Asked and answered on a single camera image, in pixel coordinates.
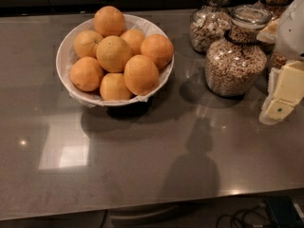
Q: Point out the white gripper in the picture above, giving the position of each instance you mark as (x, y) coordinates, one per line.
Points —
(292, 32)

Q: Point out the orange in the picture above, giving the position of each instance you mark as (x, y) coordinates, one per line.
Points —
(134, 38)
(159, 49)
(109, 21)
(113, 88)
(113, 53)
(86, 74)
(141, 75)
(86, 43)

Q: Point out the white bowl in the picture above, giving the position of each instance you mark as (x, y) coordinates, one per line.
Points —
(66, 57)

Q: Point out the front glass cereal jar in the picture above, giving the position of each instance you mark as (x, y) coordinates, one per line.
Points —
(234, 63)

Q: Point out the glass cereal jar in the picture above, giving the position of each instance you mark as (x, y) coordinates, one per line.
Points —
(276, 7)
(208, 24)
(234, 63)

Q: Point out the back right glass cereal jar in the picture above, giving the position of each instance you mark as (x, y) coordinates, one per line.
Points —
(276, 7)

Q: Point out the back left glass cereal jar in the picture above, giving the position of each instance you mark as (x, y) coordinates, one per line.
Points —
(208, 24)

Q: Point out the dark box under table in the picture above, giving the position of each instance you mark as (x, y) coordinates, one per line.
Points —
(282, 213)

